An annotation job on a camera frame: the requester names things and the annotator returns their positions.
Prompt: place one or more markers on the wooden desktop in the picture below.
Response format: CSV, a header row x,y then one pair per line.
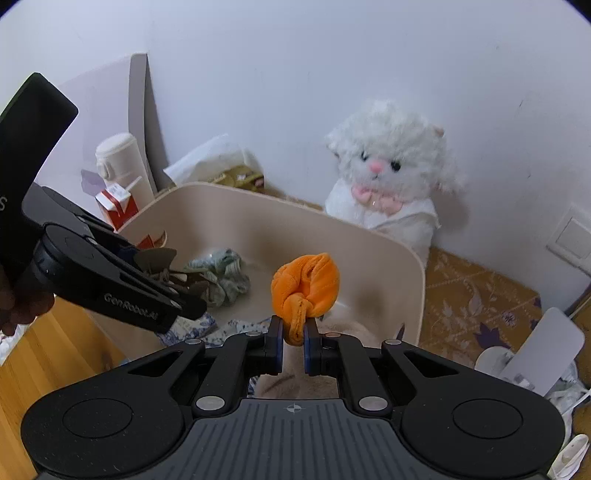
x,y
32,360

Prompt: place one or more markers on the light striped cloth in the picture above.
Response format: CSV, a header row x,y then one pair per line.
x,y
568,390

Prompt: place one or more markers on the tissue pack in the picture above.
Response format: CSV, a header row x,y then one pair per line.
x,y
207,157

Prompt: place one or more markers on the patterned table mat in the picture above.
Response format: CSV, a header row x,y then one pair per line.
x,y
471,300

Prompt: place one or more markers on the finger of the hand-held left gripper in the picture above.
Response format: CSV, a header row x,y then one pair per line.
x,y
87,219
138,300

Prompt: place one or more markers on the white phone stand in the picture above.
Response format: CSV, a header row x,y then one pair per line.
x,y
535,355

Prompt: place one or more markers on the red milk carton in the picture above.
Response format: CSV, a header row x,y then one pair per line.
x,y
117,205

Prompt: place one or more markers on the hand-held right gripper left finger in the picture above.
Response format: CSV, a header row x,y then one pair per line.
x,y
277,346

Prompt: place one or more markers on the orange plush cloth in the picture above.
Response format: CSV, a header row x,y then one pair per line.
x,y
309,281

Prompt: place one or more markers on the white wall switch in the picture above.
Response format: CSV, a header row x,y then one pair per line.
x,y
572,240

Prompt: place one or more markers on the green scrunchie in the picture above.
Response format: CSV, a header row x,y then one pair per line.
x,y
226,272

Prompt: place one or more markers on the blue patterned box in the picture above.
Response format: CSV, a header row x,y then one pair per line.
x,y
194,330

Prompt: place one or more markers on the white thermos bottle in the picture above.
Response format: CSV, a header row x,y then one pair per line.
x,y
124,166

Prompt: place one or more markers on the white plastic object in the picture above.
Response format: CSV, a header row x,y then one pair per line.
x,y
570,454

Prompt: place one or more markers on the white plush lamb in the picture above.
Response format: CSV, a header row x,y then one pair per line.
x,y
392,152

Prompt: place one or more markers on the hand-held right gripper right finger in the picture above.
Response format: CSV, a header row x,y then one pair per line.
x,y
311,350

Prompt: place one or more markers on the beige storage basket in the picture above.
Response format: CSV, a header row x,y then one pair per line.
x,y
286,221

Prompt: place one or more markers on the person's left hand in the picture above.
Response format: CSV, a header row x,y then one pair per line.
x,y
23,307

